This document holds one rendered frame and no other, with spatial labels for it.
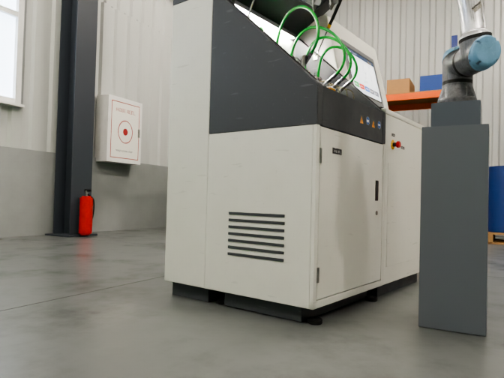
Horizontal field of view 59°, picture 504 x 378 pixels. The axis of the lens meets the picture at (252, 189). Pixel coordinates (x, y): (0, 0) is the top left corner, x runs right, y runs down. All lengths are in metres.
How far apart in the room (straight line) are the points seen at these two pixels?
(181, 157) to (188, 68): 0.44
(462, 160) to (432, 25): 7.34
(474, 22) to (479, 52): 0.13
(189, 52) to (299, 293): 1.27
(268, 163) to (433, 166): 0.66
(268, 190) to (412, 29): 7.51
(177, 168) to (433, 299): 1.30
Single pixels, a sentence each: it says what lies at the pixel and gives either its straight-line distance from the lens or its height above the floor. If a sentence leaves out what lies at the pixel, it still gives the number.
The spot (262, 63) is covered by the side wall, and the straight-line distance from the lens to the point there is 1.98.
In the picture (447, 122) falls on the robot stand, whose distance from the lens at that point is 1.96.
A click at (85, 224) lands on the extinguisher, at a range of 5.55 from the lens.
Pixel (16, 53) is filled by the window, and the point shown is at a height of 2.06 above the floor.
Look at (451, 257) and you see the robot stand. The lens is 1.91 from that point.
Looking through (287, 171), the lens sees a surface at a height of 0.61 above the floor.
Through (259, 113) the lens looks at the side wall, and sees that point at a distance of 1.93.
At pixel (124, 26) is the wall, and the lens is 7.18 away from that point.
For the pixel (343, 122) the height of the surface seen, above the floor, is 0.83.
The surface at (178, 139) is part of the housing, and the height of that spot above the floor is 0.78.
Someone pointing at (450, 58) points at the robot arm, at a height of 1.08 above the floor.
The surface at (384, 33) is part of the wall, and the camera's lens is 9.24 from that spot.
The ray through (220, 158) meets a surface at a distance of 2.04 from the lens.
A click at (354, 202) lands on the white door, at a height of 0.49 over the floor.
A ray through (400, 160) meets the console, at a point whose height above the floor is 0.73.
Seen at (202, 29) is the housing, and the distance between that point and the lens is 2.28.
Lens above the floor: 0.49
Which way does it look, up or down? 1 degrees up
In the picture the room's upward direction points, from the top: 2 degrees clockwise
